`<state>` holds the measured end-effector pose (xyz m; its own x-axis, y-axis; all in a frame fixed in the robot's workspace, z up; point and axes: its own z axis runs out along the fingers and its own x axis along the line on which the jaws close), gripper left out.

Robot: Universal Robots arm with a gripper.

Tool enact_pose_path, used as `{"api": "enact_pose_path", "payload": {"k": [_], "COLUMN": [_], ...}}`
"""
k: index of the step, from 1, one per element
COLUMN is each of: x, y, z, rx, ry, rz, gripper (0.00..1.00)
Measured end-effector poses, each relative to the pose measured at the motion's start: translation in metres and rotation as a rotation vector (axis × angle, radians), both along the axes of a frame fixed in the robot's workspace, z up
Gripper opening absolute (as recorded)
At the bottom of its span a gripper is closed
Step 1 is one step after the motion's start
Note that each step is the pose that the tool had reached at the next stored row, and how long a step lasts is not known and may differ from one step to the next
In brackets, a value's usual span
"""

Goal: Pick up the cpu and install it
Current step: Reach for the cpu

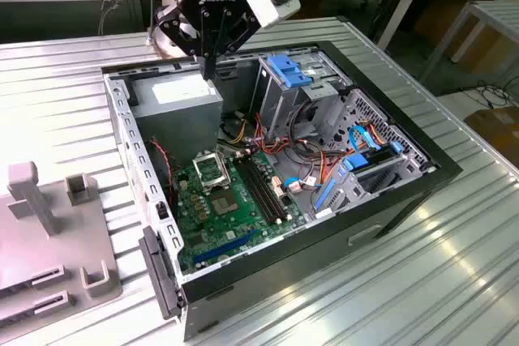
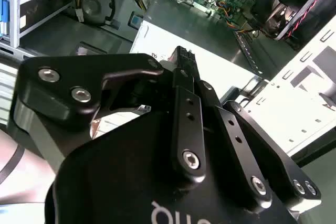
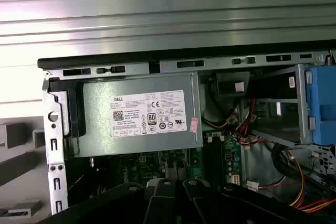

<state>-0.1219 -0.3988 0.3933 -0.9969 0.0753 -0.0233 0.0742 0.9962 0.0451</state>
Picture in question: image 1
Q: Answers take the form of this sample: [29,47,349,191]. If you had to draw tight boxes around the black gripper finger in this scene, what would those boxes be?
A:
[155,4,211,81]
[208,5,261,81]

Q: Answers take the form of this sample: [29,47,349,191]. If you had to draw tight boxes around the metal socket cover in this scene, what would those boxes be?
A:
[191,151,233,193]

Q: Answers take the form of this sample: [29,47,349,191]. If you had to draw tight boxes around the CPU socket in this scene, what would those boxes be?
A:
[207,187,240,220]

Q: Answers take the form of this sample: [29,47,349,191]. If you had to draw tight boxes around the silver drive bay cage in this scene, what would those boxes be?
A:
[249,48,354,144]

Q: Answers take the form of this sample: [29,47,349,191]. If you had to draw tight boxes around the grey power supply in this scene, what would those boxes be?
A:
[128,71,225,169]

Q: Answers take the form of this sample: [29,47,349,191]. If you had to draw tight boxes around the RAM slot black latches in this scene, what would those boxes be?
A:
[238,154,288,222]
[229,155,277,225]

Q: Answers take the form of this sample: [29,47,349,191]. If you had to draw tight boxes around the RAM slot white latches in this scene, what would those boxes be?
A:
[233,152,284,224]
[242,151,294,220]

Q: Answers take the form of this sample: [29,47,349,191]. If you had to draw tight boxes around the hard disk in blue carrier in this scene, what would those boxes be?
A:
[341,139,405,173]

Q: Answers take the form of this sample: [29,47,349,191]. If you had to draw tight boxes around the silver disk bay cage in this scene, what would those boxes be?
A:
[311,151,431,217]

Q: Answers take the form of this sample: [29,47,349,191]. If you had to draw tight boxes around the green motherboard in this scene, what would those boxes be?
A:
[172,149,309,276]

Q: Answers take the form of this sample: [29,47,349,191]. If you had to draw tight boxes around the blue expansion slot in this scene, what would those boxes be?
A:
[192,228,261,266]

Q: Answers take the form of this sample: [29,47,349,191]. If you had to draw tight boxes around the grey parts rack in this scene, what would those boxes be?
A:
[0,161,124,341]

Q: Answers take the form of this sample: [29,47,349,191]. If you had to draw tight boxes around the black PC case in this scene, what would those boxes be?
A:
[100,40,464,342]

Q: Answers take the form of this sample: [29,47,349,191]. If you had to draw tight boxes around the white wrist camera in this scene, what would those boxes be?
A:
[242,0,302,29]

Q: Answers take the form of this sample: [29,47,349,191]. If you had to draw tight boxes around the blue drive bracket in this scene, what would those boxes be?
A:
[266,53,300,78]
[282,69,310,88]

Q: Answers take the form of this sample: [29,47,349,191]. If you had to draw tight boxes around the yellow black wire bundle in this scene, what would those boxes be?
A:
[218,110,263,151]

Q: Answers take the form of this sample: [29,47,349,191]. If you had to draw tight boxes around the red black twisted wire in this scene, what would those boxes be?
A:
[148,138,182,206]

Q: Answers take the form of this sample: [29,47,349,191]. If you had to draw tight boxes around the blue flat wire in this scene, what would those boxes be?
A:
[347,123,384,156]

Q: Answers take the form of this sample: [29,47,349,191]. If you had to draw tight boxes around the orange black wire bundle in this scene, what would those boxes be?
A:
[255,113,358,189]

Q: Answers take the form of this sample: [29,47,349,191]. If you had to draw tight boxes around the blue wire white connector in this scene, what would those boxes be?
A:
[282,175,303,194]

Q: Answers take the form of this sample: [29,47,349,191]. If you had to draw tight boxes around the blue plastic rail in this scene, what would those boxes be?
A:
[312,177,338,212]

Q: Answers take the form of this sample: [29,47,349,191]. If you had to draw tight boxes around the grey metal frame table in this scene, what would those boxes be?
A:
[417,0,519,88]

